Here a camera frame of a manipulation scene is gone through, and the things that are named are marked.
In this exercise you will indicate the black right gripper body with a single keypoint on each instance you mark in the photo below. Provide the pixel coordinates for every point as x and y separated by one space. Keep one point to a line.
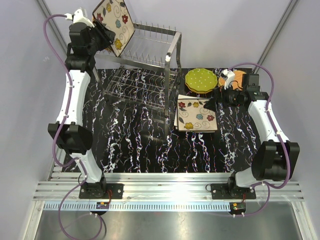
229 96

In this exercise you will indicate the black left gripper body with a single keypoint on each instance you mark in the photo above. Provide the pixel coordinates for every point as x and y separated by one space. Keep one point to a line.
97 42

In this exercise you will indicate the woven wicker plate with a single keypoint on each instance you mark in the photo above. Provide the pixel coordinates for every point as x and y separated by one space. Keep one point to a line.
236 83

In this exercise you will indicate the fruit pattern square plate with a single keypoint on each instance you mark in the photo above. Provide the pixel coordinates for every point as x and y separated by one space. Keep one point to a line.
207 118

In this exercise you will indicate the green polka dot plate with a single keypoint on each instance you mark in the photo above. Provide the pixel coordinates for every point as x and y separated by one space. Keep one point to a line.
200 78

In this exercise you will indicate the cream square plate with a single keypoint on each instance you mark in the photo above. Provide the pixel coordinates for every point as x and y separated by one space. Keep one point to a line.
186 112

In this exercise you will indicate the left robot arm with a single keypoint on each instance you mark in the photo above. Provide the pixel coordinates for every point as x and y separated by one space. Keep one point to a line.
68 132

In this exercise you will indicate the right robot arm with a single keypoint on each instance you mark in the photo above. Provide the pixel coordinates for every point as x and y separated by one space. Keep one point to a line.
275 160

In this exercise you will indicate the stainless steel dish rack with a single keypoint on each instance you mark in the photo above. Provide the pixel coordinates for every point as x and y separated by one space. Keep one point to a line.
149 67

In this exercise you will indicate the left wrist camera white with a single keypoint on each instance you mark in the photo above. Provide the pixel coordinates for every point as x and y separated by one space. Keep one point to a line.
79 16

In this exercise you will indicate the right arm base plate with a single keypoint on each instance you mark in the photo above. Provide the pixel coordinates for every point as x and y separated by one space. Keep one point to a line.
222 191

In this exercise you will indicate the aluminium frame rail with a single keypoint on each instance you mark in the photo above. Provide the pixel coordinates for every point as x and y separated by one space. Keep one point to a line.
159 192

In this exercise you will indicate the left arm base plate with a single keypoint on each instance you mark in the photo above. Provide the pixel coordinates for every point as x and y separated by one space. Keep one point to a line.
94 191

